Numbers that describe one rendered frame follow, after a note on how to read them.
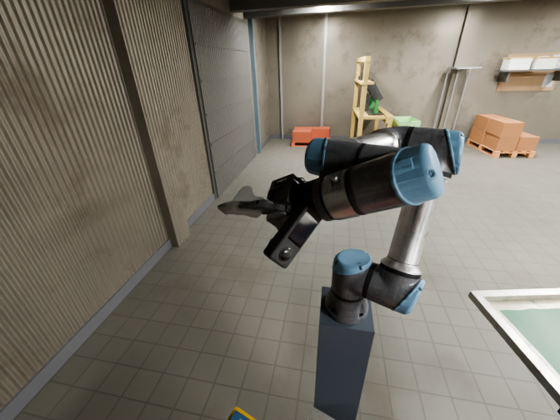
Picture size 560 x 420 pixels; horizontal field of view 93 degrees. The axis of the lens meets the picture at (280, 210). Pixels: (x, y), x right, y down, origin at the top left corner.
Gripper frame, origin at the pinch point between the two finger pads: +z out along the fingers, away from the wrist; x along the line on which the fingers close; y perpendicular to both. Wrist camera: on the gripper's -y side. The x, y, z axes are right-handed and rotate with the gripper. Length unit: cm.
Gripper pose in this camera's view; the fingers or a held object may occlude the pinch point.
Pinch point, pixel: (243, 230)
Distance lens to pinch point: 54.4
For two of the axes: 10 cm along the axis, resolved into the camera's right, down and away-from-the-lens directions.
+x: -6.2, -5.2, -5.8
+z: -7.6, 2.1, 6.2
